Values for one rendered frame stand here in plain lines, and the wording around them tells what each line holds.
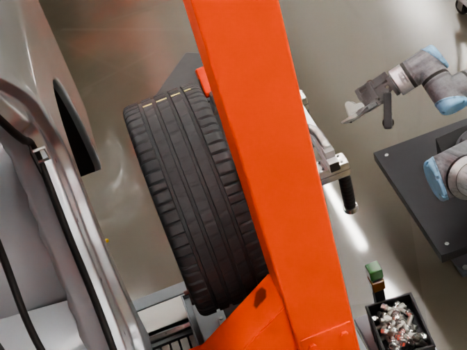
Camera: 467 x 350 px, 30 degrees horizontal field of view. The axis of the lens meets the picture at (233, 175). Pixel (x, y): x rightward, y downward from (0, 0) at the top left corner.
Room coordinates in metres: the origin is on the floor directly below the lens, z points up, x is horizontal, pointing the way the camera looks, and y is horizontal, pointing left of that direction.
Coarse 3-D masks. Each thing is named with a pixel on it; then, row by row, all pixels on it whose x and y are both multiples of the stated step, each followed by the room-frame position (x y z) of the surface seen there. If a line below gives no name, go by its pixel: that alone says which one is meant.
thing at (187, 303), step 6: (186, 300) 2.22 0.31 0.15; (186, 306) 2.19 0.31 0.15; (186, 312) 2.14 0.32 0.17; (192, 312) 2.15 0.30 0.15; (192, 318) 2.12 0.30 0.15; (192, 324) 2.10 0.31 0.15; (192, 330) 2.05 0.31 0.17; (198, 330) 2.06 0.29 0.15; (198, 336) 2.04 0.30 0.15; (198, 342) 2.01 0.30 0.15
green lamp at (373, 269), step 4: (376, 260) 1.67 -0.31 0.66; (368, 264) 1.66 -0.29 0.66; (372, 264) 1.66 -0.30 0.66; (376, 264) 1.65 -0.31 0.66; (368, 268) 1.65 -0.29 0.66; (372, 268) 1.64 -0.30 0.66; (376, 268) 1.64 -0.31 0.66; (380, 268) 1.63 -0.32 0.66; (368, 272) 1.64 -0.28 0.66; (372, 272) 1.63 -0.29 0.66; (376, 272) 1.63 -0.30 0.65; (380, 272) 1.63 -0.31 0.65; (368, 276) 1.64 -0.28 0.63; (372, 276) 1.63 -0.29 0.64; (376, 276) 1.63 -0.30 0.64; (380, 276) 1.63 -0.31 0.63; (372, 280) 1.63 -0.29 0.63; (376, 280) 1.63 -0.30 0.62
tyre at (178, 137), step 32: (160, 96) 2.07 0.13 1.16; (192, 96) 1.99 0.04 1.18; (128, 128) 1.94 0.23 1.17; (160, 128) 1.89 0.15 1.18; (192, 128) 1.86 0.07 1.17; (160, 160) 1.80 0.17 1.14; (192, 160) 1.78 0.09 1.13; (224, 160) 1.76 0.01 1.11; (160, 192) 1.73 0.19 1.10; (192, 192) 1.71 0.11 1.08; (224, 192) 1.70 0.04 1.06; (192, 224) 1.66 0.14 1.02; (224, 224) 1.65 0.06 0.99; (192, 256) 1.62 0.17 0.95; (224, 256) 1.62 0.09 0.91; (256, 256) 1.62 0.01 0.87; (192, 288) 1.61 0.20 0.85; (224, 288) 1.63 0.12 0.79
